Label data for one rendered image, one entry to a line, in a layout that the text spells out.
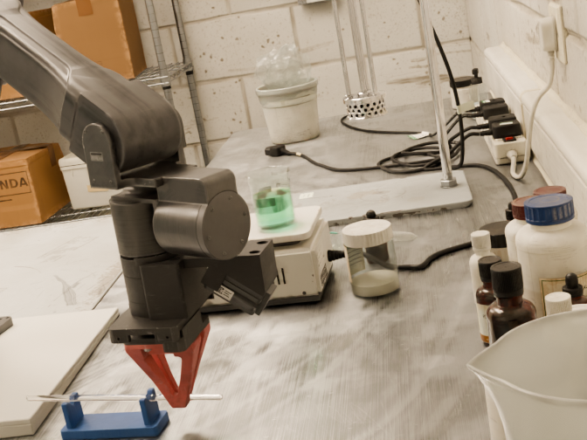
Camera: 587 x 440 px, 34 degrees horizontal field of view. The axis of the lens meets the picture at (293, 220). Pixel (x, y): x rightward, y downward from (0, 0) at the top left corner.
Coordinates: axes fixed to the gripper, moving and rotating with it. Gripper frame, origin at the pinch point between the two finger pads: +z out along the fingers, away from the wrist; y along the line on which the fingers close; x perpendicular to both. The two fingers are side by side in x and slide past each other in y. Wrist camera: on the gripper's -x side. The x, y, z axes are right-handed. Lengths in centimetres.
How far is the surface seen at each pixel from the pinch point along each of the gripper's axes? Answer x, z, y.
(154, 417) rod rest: 2.8, 1.9, -0.2
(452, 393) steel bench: -24.5, 2.1, 4.1
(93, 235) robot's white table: 42, 4, 69
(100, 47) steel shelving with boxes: 107, -15, 223
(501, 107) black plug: -26, -4, 107
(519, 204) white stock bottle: -30.9, -9.1, 24.9
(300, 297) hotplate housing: -4.5, 1.7, 28.9
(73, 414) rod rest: 10.8, 1.3, -0.5
